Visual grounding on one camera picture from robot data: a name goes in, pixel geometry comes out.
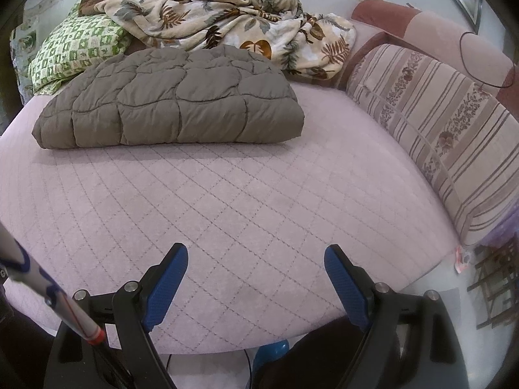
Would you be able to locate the blue plastic object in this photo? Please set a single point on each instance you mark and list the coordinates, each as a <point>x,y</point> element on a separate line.
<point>269,362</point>

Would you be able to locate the green checked pillow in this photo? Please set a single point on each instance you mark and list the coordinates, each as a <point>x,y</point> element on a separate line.
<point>77,44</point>

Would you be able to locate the leaf print blanket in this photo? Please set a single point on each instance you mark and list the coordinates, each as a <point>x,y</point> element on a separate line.
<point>227,20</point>

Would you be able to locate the wooden stool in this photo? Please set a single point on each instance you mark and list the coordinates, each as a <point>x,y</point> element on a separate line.
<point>496,283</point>

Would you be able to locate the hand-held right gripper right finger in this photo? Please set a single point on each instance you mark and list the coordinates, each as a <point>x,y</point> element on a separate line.
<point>346,287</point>

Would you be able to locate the grey padded jacket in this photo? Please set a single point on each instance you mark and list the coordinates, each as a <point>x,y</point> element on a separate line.
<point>170,97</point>

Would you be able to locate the white red-tipped stick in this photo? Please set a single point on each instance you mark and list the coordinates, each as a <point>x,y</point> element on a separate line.
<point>36,279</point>

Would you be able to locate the pink quilted bed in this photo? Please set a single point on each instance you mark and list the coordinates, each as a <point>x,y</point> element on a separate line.
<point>243,202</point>

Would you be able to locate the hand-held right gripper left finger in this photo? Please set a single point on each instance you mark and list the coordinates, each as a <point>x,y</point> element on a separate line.
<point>166,287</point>

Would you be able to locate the person's dark trouser leg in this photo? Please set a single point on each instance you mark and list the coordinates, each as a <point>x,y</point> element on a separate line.
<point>316,352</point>

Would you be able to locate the pink padded headboard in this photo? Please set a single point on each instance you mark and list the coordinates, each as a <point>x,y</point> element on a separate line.
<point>425,32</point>

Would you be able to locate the pink packet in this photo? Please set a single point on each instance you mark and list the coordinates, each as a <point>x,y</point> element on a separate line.
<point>462,259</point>

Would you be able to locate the floral print cushion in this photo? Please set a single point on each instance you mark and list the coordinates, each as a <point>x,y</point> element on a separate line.
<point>20,56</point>

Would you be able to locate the purple plastic bag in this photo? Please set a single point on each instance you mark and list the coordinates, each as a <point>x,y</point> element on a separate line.
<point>505,231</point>

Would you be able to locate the striped floral cushion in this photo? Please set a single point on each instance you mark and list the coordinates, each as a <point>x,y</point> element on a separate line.
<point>438,121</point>

